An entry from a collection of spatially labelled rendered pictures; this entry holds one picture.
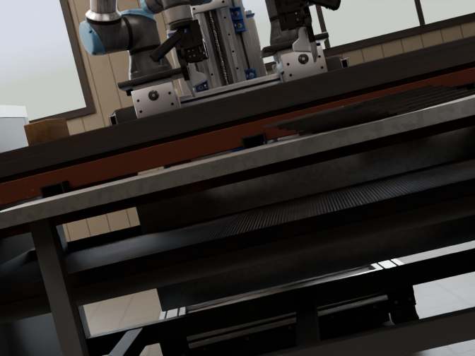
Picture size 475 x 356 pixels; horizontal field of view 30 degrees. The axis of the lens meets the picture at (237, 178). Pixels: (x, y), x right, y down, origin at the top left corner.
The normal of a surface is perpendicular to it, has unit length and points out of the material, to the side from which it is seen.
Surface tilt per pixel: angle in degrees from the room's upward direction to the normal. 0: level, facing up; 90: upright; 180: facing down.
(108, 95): 90
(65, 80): 90
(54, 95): 90
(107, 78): 90
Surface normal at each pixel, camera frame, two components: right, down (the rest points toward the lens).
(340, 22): 0.04, 0.04
